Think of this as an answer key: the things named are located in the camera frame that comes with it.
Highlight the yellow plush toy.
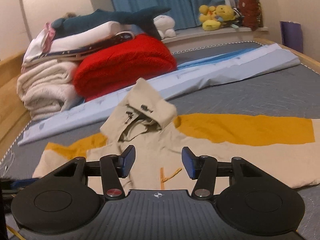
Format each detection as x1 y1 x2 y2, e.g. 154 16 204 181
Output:
199 5 236 31

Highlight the cream folded blanket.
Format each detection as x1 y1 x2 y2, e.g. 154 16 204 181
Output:
17 60 82 121

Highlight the dark red cushion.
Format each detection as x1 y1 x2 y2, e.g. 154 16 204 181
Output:
238 0 263 31

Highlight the beige and mustard jacket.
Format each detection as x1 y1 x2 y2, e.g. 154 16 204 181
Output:
33 79 319 191

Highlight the grey quilted mattress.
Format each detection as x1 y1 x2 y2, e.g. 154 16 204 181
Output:
0 41 320 240

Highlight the white folded pillow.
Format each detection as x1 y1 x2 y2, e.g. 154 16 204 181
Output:
22 21 131 68

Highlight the red knitted blanket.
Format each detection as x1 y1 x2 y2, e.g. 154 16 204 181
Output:
73 34 177 101

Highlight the light blue folded sheet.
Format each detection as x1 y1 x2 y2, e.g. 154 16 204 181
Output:
17 44 300 145

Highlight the blue shark plush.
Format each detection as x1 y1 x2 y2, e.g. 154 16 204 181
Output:
51 6 171 40

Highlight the white plush toy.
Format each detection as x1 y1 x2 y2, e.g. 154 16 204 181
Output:
153 15 176 40

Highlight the navy patterned folded cloth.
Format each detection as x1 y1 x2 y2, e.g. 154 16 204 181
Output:
34 31 135 61

